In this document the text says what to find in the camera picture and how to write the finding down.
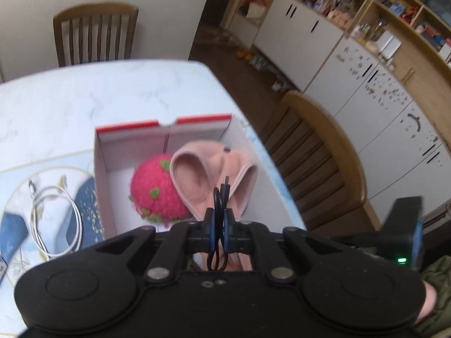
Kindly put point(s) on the orange slipper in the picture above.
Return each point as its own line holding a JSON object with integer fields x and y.
{"x": 240, "y": 55}
{"x": 248, "y": 56}

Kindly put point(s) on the sticker-covered white cabinet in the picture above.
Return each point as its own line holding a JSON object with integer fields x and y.
{"x": 380, "y": 119}

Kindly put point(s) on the red cardboard box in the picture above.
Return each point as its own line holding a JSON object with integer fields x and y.
{"x": 197, "y": 133}

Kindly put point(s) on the white tote bag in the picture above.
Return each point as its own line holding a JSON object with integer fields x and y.
{"x": 255, "y": 10}

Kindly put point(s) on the pink strawberry plush toy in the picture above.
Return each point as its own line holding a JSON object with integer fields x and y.
{"x": 155, "y": 183}

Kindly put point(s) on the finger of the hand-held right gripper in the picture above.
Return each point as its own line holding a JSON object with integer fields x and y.
{"x": 405, "y": 218}

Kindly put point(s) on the pink fleece hat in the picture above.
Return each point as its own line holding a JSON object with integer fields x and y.
{"x": 208, "y": 169}

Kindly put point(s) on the brown wooden chair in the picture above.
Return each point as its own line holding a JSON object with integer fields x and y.
{"x": 338, "y": 141}
{"x": 95, "y": 12}

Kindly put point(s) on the white rectangular container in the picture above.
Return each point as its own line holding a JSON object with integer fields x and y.
{"x": 385, "y": 42}
{"x": 394, "y": 48}

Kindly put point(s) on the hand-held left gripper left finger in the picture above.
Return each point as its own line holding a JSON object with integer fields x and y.
{"x": 176, "y": 243}

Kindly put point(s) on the wooden open shelf unit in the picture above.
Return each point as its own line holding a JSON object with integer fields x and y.
{"x": 419, "y": 24}

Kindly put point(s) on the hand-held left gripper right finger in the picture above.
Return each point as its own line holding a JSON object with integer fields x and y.
{"x": 260, "y": 246}

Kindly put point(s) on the white sneaker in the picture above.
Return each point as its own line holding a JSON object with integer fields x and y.
{"x": 278, "y": 86}

